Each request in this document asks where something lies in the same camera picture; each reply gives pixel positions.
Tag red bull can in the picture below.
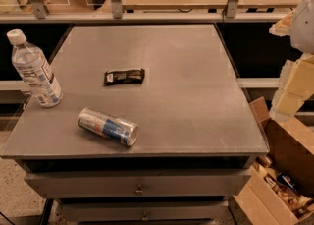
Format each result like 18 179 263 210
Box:
78 107 138 147

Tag cardboard box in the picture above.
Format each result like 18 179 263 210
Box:
230 97 314 225

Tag upper grey drawer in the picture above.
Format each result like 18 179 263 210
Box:
25 169 251 199

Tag clear plastic water bottle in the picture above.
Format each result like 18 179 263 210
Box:
7 29 63 108

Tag snack packets in box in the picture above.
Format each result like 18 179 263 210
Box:
254 155 313 218

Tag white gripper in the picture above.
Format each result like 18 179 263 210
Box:
269 0 314 122

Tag blue pepsi can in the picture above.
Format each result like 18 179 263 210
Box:
277 173 297 191

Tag lower grey drawer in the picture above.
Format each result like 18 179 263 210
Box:
58 201 228 222

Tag black snack wrapper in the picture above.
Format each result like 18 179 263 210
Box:
104 69 145 86

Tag grey drawer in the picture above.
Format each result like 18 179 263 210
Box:
58 201 228 222
25 169 251 199

